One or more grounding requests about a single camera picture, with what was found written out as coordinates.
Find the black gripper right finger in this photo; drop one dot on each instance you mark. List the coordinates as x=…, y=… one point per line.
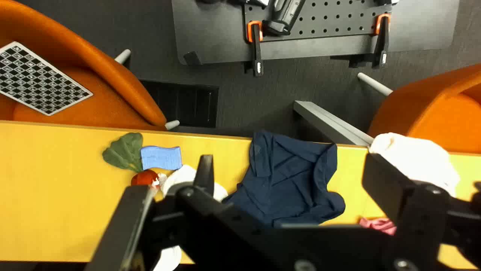
x=419, y=209

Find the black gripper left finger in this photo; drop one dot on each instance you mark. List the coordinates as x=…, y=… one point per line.
x=121, y=236

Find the navy blue cloth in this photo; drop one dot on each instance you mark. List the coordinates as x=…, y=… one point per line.
x=288, y=180

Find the pink cloth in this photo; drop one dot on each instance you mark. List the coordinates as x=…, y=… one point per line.
x=383, y=224

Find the large white cloth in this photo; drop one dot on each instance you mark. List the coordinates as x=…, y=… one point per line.
x=419, y=158

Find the small white cloth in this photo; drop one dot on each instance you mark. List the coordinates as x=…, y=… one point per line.
x=171, y=257

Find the green leaf-shaped cloth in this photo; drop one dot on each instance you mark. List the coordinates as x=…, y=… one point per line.
x=126, y=152

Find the light blue cloth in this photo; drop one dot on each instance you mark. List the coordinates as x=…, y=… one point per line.
x=156, y=156

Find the red round toy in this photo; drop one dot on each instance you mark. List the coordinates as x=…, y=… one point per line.
x=147, y=177

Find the grey table support bar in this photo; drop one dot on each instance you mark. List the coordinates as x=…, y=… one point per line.
x=333, y=126

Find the orange chair with checkerboard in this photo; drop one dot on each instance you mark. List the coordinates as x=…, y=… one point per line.
x=120, y=99

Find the black floor vent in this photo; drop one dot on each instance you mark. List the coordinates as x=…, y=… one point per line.
x=190, y=103

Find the black and white checkerboard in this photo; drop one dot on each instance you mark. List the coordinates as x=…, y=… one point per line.
x=31, y=79

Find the black perforated breadboard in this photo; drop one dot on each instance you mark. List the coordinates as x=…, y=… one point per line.
x=216, y=33

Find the orange-handled black clamp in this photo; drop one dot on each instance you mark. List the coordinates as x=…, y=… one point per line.
x=383, y=39
x=255, y=36

